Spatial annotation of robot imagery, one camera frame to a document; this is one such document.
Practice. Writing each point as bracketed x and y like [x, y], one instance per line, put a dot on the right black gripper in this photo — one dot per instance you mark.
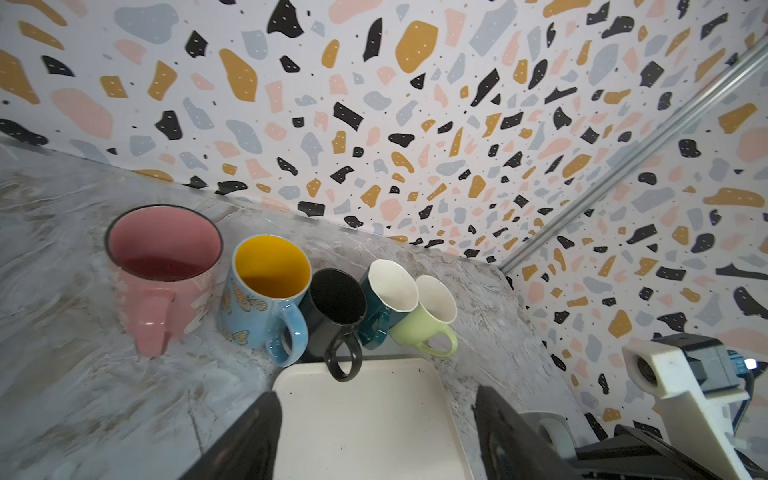
[637, 454]

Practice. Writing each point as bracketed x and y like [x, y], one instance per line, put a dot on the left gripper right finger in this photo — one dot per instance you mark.
[510, 448]

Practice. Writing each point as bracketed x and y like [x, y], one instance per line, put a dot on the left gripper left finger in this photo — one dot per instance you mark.
[248, 449]

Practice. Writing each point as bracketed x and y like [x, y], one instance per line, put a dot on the blue butterfly mug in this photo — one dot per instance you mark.
[259, 308]

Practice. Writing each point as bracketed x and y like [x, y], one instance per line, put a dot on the light green mug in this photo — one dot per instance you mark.
[435, 312]

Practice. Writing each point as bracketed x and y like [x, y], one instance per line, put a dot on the black mug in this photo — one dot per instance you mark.
[333, 307]

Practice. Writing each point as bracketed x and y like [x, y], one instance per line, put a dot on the dark green mug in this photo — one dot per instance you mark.
[391, 294]

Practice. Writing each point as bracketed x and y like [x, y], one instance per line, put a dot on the pink mug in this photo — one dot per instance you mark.
[162, 261]

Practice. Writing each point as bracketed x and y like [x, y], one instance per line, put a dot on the grey mug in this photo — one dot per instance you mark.
[554, 430]

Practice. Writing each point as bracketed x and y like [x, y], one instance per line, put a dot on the beige plastic tray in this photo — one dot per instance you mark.
[392, 421]

